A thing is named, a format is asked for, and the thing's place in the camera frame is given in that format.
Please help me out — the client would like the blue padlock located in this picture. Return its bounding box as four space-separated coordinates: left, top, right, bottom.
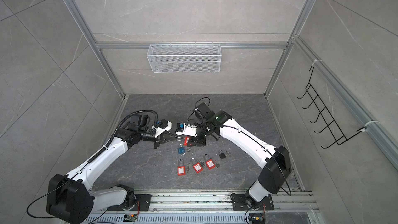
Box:
177 144 186 155

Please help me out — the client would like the red padlock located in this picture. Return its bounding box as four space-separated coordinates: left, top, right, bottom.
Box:
191 158 203 174
184 136 190 146
177 159 186 176
203 154 216 170

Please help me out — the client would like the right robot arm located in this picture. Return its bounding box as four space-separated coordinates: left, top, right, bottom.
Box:
176 103 292 209

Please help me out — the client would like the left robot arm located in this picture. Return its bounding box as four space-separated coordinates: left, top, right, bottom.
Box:
44 110 172 224

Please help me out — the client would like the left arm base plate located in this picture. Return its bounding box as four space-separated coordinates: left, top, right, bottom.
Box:
107 194 152 211

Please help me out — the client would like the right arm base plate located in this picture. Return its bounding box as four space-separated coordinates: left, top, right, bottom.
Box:
230 193 275 211

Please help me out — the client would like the white wire mesh basket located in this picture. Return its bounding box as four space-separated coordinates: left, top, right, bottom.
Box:
147 44 222 73

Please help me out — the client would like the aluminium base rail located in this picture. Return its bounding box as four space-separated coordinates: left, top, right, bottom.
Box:
80 191 321 214

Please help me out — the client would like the black wire hook rack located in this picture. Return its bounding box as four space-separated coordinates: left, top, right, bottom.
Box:
296 66 368 149

